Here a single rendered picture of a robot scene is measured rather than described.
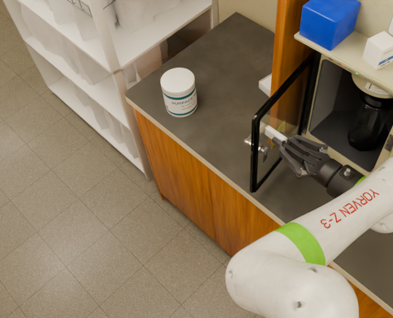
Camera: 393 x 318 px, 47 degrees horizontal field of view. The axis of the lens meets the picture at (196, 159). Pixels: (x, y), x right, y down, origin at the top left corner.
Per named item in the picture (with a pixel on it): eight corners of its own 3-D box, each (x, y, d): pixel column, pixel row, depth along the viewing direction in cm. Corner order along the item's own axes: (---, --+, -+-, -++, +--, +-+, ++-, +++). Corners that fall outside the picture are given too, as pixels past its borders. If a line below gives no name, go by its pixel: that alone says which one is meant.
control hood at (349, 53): (315, 41, 129) (320, 12, 120) (419, 97, 114) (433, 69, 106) (289, 62, 125) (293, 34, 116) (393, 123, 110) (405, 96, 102)
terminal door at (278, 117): (300, 135, 162) (315, 52, 129) (251, 195, 150) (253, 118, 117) (298, 135, 162) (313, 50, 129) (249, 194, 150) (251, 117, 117)
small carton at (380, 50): (377, 50, 111) (383, 30, 106) (392, 61, 108) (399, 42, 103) (361, 58, 110) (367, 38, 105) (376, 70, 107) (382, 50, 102)
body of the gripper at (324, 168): (347, 159, 116) (318, 140, 120) (328, 180, 113) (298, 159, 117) (342, 175, 122) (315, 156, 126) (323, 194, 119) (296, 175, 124)
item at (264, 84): (280, 74, 187) (281, 67, 184) (307, 96, 179) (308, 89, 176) (258, 88, 184) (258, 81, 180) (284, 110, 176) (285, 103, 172)
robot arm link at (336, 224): (280, 241, 97) (317, 281, 91) (290, 211, 88) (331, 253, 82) (390, 168, 111) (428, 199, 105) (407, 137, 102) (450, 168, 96)
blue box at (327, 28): (322, 15, 120) (327, -15, 112) (354, 31, 115) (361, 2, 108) (298, 35, 116) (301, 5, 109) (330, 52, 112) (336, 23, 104)
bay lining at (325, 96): (349, 93, 168) (371, 15, 139) (412, 130, 156) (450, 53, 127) (308, 131, 160) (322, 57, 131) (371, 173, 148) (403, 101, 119)
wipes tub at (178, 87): (182, 88, 187) (178, 62, 175) (204, 104, 181) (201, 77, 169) (159, 106, 182) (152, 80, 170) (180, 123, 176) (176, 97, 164)
